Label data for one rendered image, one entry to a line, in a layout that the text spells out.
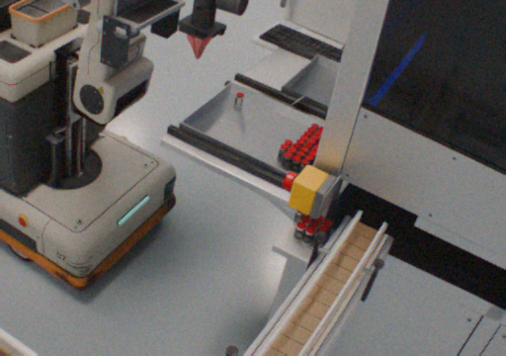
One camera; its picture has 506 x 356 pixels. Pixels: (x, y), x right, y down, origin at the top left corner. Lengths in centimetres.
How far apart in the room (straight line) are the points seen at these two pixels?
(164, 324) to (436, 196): 128
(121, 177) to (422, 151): 141
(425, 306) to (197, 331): 103
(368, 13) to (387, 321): 78
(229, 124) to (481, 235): 75
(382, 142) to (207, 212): 154
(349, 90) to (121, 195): 127
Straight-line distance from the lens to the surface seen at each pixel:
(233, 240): 273
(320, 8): 250
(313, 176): 144
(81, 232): 230
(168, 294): 250
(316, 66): 215
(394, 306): 165
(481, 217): 142
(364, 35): 131
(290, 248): 148
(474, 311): 159
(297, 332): 127
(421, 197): 143
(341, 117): 140
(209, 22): 161
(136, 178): 252
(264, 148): 173
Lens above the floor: 191
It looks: 38 degrees down
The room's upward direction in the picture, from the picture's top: 11 degrees clockwise
